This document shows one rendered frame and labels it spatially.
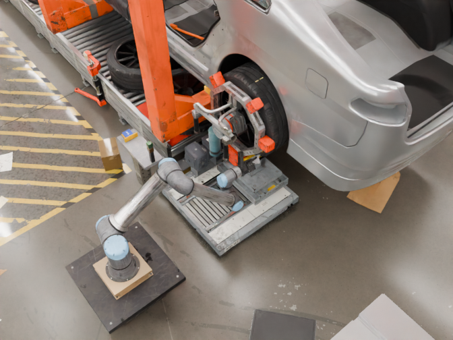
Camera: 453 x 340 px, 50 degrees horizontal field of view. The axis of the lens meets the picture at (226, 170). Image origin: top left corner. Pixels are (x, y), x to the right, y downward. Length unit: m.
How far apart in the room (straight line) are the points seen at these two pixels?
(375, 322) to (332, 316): 3.14
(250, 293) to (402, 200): 1.54
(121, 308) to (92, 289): 0.26
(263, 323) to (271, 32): 1.78
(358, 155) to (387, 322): 2.49
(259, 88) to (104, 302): 1.74
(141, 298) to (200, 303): 0.49
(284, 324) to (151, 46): 1.95
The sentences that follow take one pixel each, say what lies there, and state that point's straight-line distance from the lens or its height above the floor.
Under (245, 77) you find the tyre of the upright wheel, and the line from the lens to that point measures 3.37.
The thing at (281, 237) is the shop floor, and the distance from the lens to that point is 3.92.
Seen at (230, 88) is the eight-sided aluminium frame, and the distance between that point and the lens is 3.37.
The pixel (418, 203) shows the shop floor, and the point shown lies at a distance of 4.37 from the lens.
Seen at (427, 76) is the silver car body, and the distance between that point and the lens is 4.06.
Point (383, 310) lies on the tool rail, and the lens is 0.52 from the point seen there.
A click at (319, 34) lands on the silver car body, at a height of 1.72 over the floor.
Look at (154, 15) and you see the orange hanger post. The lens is 3.22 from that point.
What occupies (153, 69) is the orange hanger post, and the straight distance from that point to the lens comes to 3.40.
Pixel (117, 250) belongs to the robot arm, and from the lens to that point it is 3.18.
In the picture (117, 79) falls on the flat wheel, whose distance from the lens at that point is 4.76.
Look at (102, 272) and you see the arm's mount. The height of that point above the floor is 0.37.
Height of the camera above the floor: 3.27
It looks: 49 degrees down
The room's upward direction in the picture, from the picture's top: 1 degrees counter-clockwise
